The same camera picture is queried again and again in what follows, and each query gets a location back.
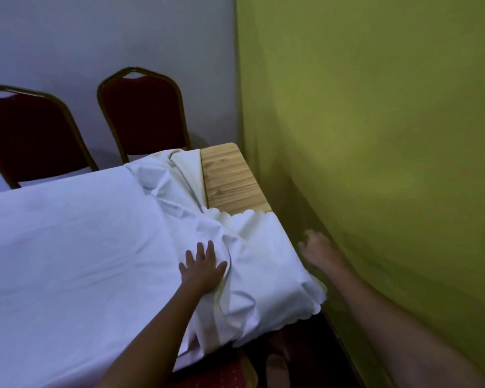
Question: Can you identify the person's right hand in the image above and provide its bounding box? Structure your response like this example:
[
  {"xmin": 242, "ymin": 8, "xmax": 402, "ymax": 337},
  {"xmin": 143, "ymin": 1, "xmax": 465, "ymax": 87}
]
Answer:
[{"xmin": 298, "ymin": 229, "xmax": 347, "ymax": 273}]

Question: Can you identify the white scalloped tablecloth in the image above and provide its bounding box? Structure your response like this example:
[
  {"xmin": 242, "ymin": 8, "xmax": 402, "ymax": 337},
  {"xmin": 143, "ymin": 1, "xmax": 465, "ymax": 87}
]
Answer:
[{"xmin": 0, "ymin": 148, "xmax": 328, "ymax": 388}]

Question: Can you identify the person's leg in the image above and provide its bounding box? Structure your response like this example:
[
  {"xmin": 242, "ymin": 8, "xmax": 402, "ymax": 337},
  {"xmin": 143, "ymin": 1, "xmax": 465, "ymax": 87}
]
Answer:
[{"xmin": 266, "ymin": 353, "xmax": 292, "ymax": 388}]

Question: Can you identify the person's left hand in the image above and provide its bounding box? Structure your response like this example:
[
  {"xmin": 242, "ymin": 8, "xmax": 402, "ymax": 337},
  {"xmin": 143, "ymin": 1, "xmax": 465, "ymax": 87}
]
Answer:
[{"xmin": 179, "ymin": 241, "xmax": 228, "ymax": 296}]

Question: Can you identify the person's right forearm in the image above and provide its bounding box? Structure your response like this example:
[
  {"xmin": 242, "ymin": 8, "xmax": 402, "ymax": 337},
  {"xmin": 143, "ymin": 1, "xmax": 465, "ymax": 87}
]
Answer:
[{"xmin": 327, "ymin": 258, "xmax": 485, "ymax": 388}]

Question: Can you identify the red banquet chair gold frame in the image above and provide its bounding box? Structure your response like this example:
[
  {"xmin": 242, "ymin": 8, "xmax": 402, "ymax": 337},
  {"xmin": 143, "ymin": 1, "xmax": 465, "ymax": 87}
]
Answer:
[
  {"xmin": 96, "ymin": 67, "xmax": 193, "ymax": 164},
  {"xmin": 0, "ymin": 85, "xmax": 100, "ymax": 190}
]

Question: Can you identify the red dotted chair seat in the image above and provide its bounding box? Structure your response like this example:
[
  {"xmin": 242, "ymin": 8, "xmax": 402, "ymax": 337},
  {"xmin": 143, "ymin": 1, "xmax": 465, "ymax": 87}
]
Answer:
[{"xmin": 168, "ymin": 348, "xmax": 259, "ymax": 388}]

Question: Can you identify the person's left forearm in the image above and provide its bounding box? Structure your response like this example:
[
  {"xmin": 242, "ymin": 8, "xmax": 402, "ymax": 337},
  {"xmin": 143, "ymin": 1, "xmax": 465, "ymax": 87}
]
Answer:
[{"xmin": 95, "ymin": 279, "xmax": 224, "ymax": 388}]

